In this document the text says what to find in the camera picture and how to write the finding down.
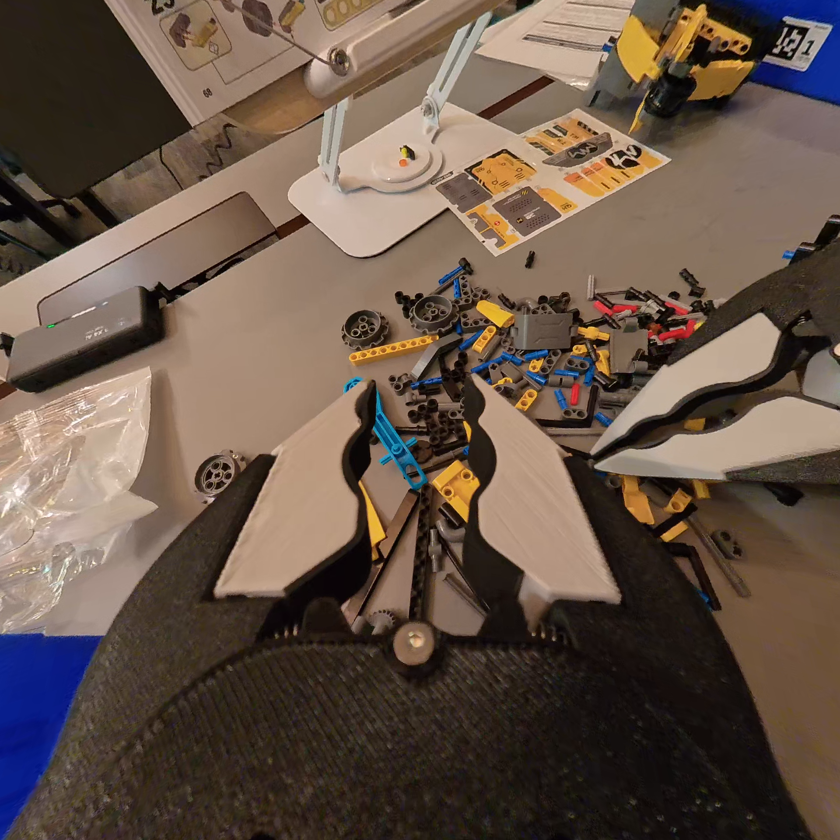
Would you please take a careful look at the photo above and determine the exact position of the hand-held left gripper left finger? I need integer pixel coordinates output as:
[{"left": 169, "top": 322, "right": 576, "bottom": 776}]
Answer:
[{"left": 213, "top": 381, "right": 378, "bottom": 599}]

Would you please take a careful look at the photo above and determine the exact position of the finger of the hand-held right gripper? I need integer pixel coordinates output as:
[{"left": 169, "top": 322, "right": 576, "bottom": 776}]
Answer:
[
  {"left": 592, "top": 395, "right": 840, "bottom": 480},
  {"left": 589, "top": 312, "right": 816, "bottom": 458}
]

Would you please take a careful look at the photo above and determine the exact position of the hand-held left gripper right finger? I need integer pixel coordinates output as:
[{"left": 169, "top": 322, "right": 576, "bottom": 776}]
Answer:
[{"left": 462, "top": 374, "right": 621, "bottom": 632}]

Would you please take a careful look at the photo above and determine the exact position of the pile of toy building pieces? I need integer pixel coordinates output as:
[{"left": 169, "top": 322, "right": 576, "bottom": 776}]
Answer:
[{"left": 344, "top": 259, "right": 752, "bottom": 631}]

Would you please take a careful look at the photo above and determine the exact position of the small yellow toy wheel assembly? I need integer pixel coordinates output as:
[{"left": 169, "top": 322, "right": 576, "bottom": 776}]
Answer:
[{"left": 784, "top": 215, "right": 840, "bottom": 263}]

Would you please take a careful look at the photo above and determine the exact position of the dark grey toy wheel hub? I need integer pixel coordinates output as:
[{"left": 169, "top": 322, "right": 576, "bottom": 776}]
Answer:
[
  {"left": 410, "top": 294, "right": 457, "bottom": 332},
  {"left": 193, "top": 451, "right": 247, "bottom": 503},
  {"left": 341, "top": 310, "right": 382, "bottom": 345}
]

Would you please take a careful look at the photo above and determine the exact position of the blue plastic bin white tag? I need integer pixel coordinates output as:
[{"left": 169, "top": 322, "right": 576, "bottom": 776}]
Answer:
[{"left": 742, "top": 0, "right": 840, "bottom": 106}]

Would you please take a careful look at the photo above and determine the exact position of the clear plastic bag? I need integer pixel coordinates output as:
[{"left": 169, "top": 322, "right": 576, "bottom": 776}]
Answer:
[{"left": 0, "top": 367, "right": 158, "bottom": 634}]

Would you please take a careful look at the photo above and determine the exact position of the yellow grey sticker sheet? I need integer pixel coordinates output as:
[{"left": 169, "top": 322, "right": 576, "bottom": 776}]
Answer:
[{"left": 436, "top": 108, "right": 672, "bottom": 257}]

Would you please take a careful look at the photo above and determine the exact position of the black power bank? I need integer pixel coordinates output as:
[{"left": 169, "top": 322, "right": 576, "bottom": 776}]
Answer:
[{"left": 3, "top": 285, "right": 165, "bottom": 392}]

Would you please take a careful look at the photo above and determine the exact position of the large yellow toy vehicle model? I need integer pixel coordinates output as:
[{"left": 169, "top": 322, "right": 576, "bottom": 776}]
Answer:
[{"left": 586, "top": 0, "right": 782, "bottom": 135}]

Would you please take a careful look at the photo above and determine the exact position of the white book stand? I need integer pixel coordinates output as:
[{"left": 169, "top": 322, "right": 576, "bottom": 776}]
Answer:
[{"left": 213, "top": 0, "right": 522, "bottom": 259}]

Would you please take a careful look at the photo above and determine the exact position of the stack of printed papers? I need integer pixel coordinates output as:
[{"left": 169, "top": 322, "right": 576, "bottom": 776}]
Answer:
[{"left": 476, "top": 0, "right": 634, "bottom": 86}]

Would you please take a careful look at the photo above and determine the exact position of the building instruction booklet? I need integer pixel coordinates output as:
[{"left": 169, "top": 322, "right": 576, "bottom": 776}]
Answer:
[{"left": 121, "top": 0, "right": 490, "bottom": 127}]

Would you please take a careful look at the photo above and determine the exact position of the light blue toy frame piece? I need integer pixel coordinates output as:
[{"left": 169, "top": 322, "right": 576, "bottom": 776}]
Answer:
[{"left": 344, "top": 377, "right": 427, "bottom": 490}]

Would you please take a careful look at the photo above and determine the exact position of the grey table cable hatch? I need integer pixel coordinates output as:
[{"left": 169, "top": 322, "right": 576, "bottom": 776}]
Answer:
[{"left": 37, "top": 192, "right": 280, "bottom": 326}]

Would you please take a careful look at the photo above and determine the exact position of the black coiled cable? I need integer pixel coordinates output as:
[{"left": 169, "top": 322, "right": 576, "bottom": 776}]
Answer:
[{"left": 200, "top": 121, "right": 237, "bottom": 178}]

